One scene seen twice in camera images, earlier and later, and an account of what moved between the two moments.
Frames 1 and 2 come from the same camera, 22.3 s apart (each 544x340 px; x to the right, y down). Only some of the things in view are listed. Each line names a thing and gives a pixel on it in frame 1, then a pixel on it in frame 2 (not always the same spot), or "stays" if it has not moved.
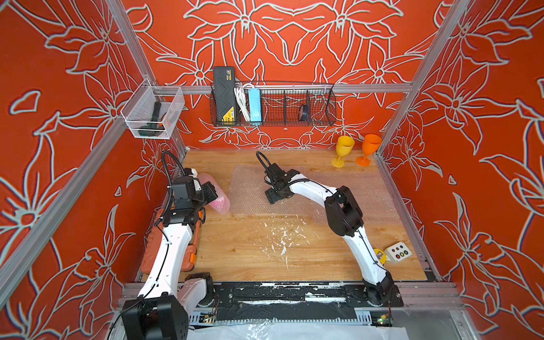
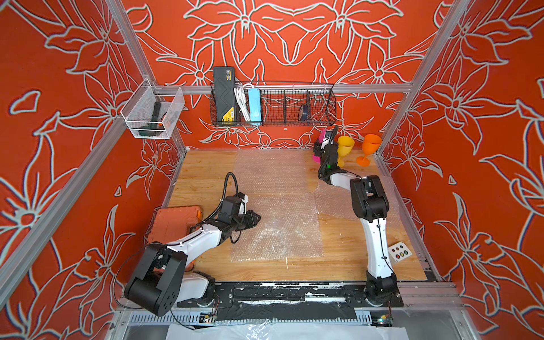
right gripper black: x=271 y=197 → x=318 y=148
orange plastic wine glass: x=370 y=144 stays
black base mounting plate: x=297 y=295 stays
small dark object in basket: x=304 y=112 stays
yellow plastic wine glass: x=344 y=145 stays
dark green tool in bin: x=151 y=128 stays
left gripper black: x=207 y=188 → x=251 y=216
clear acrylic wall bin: x=149 y=110 stays
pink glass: x=221 y=205 → x=289 y=228
